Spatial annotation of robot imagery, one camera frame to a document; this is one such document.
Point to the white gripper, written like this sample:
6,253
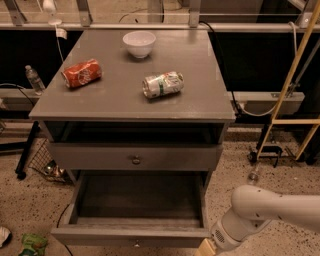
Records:
220,237

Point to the grey drawer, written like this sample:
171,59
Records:
136,209
81,156

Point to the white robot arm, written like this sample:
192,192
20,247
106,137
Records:
252,209

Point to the grey top drawer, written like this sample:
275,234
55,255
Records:
81,156

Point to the grey drawer cabinet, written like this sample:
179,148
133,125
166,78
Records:
114,110

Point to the plastic bottle on floor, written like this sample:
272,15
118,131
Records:
254,176

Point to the green snack bag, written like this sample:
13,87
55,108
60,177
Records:
33,245

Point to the crushed green silver can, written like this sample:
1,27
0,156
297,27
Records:
163,84

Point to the black stand leg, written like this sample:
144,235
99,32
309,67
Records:
21,174

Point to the white crumpled paper plate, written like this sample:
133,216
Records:
5,236

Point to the crushed red soda can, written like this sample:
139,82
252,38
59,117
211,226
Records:
82,73

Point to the white ceramic bowl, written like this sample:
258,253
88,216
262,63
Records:
139,43

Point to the clear plastic water bottle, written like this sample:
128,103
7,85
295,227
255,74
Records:
34,79

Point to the wire mesh waste basket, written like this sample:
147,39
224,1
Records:
43,163

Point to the metal guard rail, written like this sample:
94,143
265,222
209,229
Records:
221,15

